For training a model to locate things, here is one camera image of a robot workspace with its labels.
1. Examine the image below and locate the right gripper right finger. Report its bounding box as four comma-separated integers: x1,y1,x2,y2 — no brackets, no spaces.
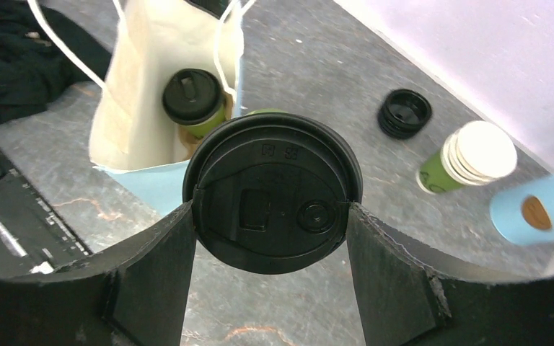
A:
346,203,554,345

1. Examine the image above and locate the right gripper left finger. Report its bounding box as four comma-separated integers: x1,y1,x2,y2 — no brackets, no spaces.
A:
0,203,196,345

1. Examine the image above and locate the light blue paper bag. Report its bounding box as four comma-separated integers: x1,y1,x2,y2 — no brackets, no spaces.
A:
27,0,259,218

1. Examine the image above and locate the black cup lid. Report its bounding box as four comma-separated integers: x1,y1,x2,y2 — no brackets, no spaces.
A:
162,68,224,125
182,113,364,275

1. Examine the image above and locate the green paper coffee cup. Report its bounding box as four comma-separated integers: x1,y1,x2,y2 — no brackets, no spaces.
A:
181,105,226,138

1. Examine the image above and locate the stack of paper cups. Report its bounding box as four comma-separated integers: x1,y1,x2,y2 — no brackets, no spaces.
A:
415,120,518,195

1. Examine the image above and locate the blue straw holder can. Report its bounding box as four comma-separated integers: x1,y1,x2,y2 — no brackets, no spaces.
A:
489,174,554,246

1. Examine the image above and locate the stack of black lids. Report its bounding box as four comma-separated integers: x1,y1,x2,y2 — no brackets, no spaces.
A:
377,89,433,140

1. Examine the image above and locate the black cloth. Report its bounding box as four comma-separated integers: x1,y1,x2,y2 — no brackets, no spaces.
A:
0,1,90,124

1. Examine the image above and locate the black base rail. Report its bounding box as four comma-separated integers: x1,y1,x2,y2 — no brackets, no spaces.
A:
0,152,92,278

